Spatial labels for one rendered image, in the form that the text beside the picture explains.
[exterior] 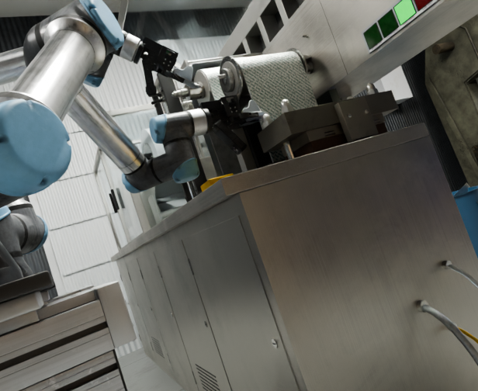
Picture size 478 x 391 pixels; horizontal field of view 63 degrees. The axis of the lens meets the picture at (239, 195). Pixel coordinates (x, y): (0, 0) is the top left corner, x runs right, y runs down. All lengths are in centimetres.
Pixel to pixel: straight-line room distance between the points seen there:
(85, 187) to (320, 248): 348
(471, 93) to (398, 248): 568
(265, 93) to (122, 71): 355
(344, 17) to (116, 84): 354
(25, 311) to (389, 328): 76
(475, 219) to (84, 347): 288
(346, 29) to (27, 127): 104
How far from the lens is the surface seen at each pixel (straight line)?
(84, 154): 428
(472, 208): 319
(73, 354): 62
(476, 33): 650
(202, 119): 111
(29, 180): 55
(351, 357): 96
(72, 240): 409
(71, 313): 61
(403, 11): 121
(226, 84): 131
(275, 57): 137
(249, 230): 84
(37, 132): 58
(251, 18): 181
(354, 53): 134
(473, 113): 663
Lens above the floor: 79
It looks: 4 degrees up
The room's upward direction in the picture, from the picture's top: 19 degrees counter-clockwise
